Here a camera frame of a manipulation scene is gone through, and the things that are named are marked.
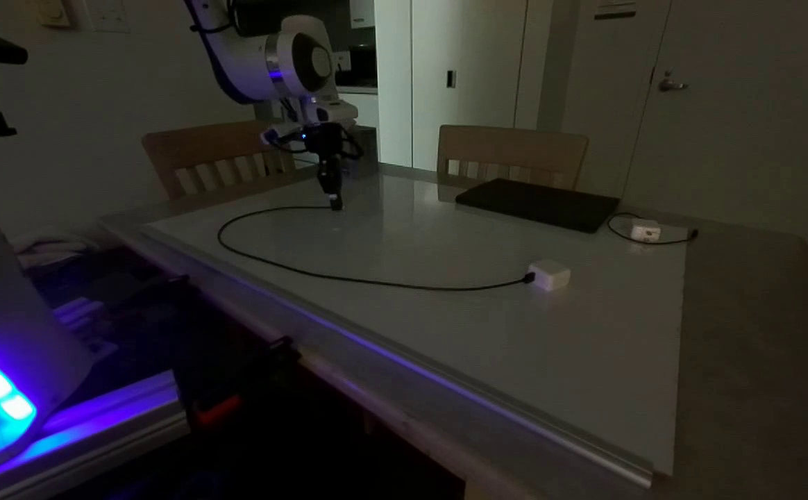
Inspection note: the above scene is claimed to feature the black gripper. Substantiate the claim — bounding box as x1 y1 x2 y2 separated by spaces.
313 125 348 215

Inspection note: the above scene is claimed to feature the thin black cable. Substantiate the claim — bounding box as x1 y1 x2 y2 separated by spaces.
213 201 540 296

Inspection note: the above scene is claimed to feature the white charger block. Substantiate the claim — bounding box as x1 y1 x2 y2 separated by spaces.
526 262 576 296

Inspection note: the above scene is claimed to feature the wooden slat-back chair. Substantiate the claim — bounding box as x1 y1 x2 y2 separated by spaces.
140 121 299 204
437 122 591 196

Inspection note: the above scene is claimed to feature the white board mat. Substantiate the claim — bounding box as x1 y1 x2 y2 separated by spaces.
115 164 691 490

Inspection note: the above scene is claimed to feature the black laptop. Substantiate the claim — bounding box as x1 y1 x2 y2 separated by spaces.
454 176 622 237

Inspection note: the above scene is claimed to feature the small white adapter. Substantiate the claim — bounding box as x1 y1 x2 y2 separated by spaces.
630 221 665 246

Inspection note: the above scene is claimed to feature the grey slanted panel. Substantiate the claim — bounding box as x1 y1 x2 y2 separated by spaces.
0 150 97 414

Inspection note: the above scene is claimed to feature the door sign plate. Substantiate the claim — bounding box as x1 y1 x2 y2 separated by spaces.
594 0 640 23

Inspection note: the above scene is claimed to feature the white door with black handle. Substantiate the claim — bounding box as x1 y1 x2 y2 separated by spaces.
411 0 529 176

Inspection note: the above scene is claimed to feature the aluminium cart frame rail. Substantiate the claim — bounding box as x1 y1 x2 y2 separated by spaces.
0 369 191 494

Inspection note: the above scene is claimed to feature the wall switch plate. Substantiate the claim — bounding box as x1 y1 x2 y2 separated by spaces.
36 0 79 30

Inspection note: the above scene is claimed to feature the white door with lever handle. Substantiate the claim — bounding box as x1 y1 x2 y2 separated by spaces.
622 0 808 243

